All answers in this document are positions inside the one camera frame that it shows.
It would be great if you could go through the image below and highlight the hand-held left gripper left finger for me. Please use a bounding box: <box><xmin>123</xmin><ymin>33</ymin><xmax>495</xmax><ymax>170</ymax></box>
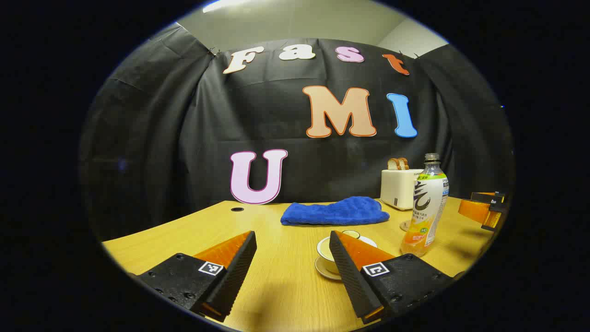
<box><xmin>136</xmin><ymin>231</ymin><xmax>258</xmax><ymax>322</ymax></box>

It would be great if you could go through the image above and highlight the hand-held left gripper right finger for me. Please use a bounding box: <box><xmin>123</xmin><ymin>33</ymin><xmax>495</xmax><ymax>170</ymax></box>
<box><xmin>329</xmin><ymin>231</ymin><xmax>457</xmax><ymax>325</ymax></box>

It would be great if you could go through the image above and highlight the plastic water bottle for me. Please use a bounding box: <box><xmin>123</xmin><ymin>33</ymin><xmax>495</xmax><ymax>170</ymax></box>
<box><xmin>400</xmin><ymin>153</ymin><xmax>450</xmax><ymax>257</ymax></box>

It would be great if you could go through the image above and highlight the white saucer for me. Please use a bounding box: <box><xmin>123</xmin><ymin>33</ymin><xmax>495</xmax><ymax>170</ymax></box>
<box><xmin>314</xmin><ymin>256</ymin><xmax>344</xmax><ymax>281</ymax></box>

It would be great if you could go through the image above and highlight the blue towel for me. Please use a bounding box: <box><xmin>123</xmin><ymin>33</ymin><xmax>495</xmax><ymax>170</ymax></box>
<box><xmin>280</xmin><ymin>196</ymin><xmax>390</xmax><ymax>226</ymax></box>

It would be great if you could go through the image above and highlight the white toaster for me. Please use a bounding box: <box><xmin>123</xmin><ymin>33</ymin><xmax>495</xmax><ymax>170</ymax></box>
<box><xmin>380</xmin><ymin>168</ymin><xmax>425</xmax><ymax>211</ymax></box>

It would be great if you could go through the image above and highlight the black backdrop cloth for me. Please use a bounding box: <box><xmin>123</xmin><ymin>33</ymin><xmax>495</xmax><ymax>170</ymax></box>
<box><xmin>78</xmin><ymin>23</ymin><xmax>514</xmax><ymax>243</ymax></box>

